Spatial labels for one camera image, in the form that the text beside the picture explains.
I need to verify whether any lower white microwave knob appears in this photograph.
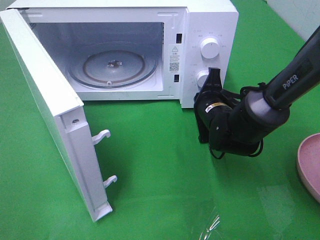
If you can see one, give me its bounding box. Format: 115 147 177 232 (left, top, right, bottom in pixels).
196 70 209 88

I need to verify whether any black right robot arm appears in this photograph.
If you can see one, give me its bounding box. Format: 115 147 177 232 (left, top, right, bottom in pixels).
193 29 320 159

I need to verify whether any white door latch hook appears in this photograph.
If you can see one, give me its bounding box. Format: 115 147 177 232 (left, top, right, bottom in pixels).
103 175 118 189
91 129 111 146

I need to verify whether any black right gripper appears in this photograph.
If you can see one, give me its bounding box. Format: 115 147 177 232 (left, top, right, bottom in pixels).
193 67 232 144

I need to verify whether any white microwave door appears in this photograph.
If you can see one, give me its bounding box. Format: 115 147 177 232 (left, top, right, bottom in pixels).
0 9 113 222

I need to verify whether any upper white microwave knob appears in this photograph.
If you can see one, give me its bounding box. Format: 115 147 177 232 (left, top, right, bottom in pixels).
200 37 220 59

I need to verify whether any white microwave knob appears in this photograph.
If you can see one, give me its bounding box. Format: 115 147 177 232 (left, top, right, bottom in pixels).
196 70 209 88
200 37 220 59

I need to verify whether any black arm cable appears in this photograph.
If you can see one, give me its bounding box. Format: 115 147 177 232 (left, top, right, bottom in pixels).
208 82 267 160

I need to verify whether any upper white door latch hook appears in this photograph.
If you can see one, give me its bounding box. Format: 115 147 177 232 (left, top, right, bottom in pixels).
91 129 111 146

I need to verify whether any white microwave oven body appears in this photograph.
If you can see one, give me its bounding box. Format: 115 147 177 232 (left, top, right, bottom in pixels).
5 0 239 108

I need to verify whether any pink round plate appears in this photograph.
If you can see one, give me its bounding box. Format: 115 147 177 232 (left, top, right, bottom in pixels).
296 133 320 203

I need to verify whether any lower white door latch hook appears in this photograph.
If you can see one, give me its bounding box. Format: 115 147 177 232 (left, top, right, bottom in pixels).
103 175 118 189

